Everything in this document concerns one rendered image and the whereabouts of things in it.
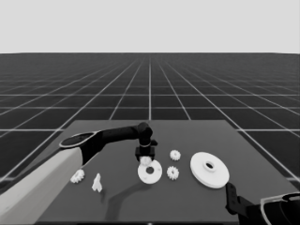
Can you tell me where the white round carrier with pins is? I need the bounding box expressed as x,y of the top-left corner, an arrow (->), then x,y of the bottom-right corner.
137,158 -> 163,185

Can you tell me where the large thick white disc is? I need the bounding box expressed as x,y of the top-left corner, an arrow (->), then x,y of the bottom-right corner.
189,151 -> 231,189

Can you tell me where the small white toothed gear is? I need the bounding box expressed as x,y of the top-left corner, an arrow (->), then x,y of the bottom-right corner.
169,149 -> 182,161
166,165 -> 180,181
140,156 -> 153,167
69,169 -> 85,185

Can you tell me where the small white T-shaped piece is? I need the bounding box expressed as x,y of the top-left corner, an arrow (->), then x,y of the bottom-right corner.
91,172 -> 103,193

